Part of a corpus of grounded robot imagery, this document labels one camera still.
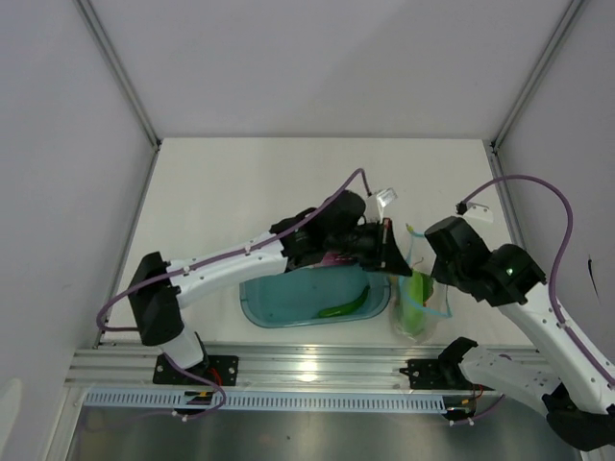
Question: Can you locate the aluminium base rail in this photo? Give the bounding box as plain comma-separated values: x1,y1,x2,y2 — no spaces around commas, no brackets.
64,341,590,390

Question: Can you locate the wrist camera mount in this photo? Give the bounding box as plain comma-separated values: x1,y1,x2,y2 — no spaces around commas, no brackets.
455,202,494,224
364,187,398,223

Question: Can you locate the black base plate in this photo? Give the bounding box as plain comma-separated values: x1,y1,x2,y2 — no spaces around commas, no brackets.
399,359,466,390
152,354,239,387

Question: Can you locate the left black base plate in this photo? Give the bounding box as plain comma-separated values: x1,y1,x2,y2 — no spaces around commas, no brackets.
152,354,239,387

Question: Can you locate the white slotted cable duct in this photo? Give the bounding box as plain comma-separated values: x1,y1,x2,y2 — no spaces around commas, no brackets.
84,388,471,414

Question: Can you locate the light green bitter gourd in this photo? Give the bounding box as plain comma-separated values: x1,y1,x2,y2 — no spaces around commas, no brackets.
398,271,433,336

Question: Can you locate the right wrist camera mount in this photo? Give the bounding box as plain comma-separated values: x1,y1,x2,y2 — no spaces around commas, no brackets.
455,202,494,224

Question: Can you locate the dark green chili pepper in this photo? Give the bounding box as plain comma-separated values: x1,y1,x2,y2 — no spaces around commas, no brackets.
316,285,371,319

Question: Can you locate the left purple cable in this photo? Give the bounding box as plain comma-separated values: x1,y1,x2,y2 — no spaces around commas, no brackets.
97,167,374,426

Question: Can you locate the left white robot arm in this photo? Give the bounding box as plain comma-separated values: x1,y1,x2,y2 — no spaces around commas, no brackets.
128,190,412,384

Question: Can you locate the purple eggplant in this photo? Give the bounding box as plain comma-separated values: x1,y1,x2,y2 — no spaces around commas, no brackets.
312,253,357,268

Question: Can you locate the left aluminium frame post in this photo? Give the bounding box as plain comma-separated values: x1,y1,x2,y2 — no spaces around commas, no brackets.
74,0,161,151

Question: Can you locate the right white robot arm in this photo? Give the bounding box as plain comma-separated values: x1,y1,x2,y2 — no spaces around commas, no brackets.
425,216,614,451

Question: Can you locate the teal plastic tray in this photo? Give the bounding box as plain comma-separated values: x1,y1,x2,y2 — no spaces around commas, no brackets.
239,266,391,328

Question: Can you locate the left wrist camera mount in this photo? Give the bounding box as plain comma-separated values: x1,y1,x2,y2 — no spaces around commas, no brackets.
364,187,398,223

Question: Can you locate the clear zip top bag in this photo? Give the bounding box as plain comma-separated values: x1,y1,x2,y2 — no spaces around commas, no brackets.
390,224,453,344

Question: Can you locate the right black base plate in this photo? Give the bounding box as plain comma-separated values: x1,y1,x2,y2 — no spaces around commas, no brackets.
399,359,466,390

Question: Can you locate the right aluminium frame post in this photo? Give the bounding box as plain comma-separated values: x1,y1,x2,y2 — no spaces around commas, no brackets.
489,0,591,151

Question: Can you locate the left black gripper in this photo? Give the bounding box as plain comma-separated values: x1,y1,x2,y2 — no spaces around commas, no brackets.
326,218,412,279

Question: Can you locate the aluminium frame post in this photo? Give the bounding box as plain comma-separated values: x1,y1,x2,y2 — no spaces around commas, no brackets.
74,0,161,151
489,0,591,151

